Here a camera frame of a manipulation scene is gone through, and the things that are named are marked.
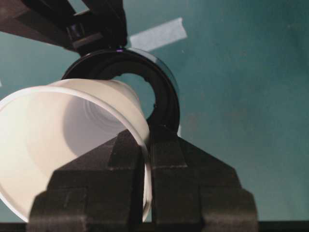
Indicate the white paper cup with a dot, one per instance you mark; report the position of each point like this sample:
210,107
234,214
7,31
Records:
44,127

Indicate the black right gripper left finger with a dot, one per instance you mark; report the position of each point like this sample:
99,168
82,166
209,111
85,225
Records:
100,191

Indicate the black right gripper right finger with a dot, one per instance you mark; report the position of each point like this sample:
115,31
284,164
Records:
194,191

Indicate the black plastic cup holder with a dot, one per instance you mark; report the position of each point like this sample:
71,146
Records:
109,63

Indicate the blue vertical tape by holder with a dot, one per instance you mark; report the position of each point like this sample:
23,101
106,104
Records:
159,36

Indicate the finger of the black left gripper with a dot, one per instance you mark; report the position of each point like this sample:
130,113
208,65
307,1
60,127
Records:
102,26
41,20

